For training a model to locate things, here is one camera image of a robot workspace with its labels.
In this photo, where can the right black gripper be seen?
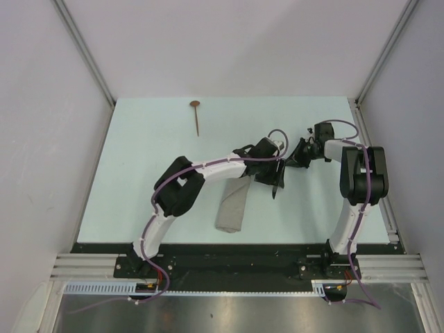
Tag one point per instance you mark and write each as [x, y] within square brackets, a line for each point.
[293, 160]

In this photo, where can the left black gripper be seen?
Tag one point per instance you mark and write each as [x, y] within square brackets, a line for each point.
[275, 178]

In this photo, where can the grey cloth napkin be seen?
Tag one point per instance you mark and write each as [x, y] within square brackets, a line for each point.
[231, 211]

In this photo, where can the brown wooden spoon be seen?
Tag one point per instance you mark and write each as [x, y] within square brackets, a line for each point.
[194, 104]

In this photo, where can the silver knife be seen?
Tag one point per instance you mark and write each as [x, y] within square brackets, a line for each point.
[274, 192]

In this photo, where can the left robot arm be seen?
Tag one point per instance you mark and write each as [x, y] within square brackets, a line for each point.
[177, 189]

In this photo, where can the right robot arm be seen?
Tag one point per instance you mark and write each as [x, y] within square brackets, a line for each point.
[363, 182]

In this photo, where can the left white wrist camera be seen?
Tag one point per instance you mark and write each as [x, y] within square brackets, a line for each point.
[279, 144]

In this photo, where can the white slotted cable duct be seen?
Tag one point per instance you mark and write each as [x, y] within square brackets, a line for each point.
[95, 288]

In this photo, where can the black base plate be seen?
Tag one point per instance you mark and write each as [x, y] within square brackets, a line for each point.
[232, 266]

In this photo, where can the aluminium cross rail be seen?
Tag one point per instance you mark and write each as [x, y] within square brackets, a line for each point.
[374, 268]

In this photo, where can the right aluminium frame post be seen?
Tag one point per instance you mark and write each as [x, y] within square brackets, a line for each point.
[389, 46]

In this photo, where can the aluminium frame post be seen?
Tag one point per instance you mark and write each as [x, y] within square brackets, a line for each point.
[77, 38]
[389, 46]

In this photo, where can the left aluminium frame post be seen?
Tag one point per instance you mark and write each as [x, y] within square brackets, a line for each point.
[77, 38]

